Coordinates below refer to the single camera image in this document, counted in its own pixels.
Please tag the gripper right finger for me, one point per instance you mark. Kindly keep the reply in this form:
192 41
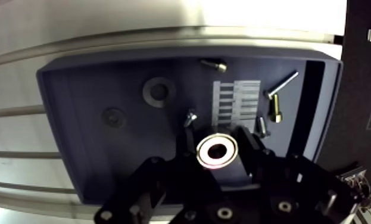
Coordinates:
291 184

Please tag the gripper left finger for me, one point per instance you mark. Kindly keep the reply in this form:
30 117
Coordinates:
150 187

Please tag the steel bearing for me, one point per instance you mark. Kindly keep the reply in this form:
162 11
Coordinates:
204 153

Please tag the dark blue-grey tray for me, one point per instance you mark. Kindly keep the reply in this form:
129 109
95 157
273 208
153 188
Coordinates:
110 150

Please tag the short steel screw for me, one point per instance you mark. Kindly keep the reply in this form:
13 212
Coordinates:
218 66
261 126
190 117

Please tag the yellowish steel bolt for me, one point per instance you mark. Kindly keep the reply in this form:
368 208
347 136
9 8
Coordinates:
275 109

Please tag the long thin steel screw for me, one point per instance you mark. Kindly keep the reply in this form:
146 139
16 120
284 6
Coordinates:
282 84

